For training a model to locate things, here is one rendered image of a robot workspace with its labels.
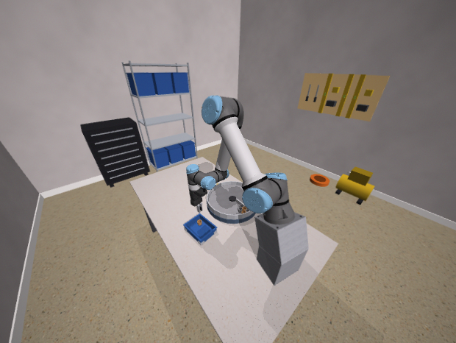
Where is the grey round turning table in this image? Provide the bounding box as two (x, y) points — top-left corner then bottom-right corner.
(207, 181), (255, 224)

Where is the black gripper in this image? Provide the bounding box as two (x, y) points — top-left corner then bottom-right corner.
(188, 184), (207, 213)

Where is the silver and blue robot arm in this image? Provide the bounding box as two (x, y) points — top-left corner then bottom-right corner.
(186, 96), (295, 224)

